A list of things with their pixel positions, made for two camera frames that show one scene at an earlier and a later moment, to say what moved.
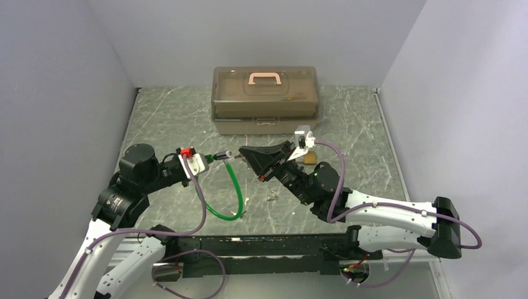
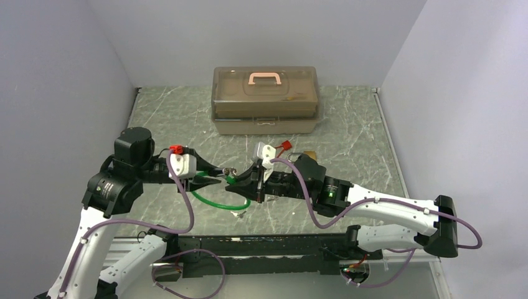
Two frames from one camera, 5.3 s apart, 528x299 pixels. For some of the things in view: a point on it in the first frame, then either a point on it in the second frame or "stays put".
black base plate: x=261 y=255 stays put
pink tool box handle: x=263 y=75 stays put
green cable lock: x=210 y=158 → x=231 y=180
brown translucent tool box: x=264 y=100 stays put
